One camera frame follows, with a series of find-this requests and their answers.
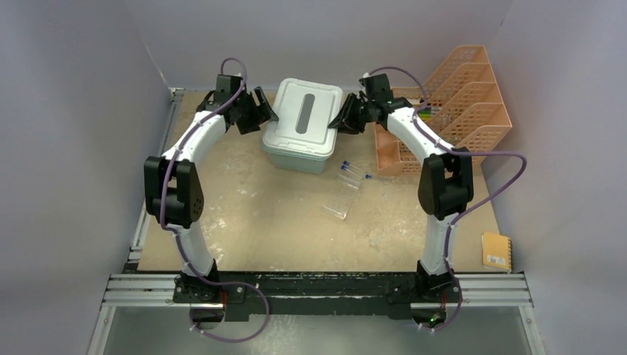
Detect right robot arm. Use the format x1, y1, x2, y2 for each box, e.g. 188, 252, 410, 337
328, 92, 474, 301

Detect clear acrylic tube rack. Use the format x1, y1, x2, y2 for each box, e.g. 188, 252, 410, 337
322, 170, 363, 220

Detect blue capped test tube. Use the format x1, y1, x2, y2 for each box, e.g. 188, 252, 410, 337
342, 169, 372, 179
342, 160, 367, 174

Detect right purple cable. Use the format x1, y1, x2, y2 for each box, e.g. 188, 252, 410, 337
362, 66, 529, 334

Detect yellow spiral notebook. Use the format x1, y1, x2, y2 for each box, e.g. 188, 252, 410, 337
482, 231, 512, 274

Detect teal plastic bin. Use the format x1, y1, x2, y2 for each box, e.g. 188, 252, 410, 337
262, 143, 334, 175

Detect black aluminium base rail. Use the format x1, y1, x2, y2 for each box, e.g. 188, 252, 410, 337
103, 271, 533, 324

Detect white plastic bin lid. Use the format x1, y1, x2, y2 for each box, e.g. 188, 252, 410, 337
262, 78, 344, 160

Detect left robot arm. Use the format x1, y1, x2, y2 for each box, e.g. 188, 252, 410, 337
143, 74, 278, 302

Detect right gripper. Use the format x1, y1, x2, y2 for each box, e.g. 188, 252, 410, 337
329, 94, 375, 136

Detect markers in organizer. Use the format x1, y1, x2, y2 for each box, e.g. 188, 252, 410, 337
418, 106, 441, 121

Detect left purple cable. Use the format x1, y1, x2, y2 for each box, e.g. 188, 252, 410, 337
159, 58, 271, 344

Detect orange plastic file organizer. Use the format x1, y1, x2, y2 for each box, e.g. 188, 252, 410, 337
393, 45, 512, 152

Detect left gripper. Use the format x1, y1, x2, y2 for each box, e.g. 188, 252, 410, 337
234, 88, 277, 135

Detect purple cable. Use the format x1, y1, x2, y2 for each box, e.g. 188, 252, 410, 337
159, 58, 271, 344
362, 66, 529, 334

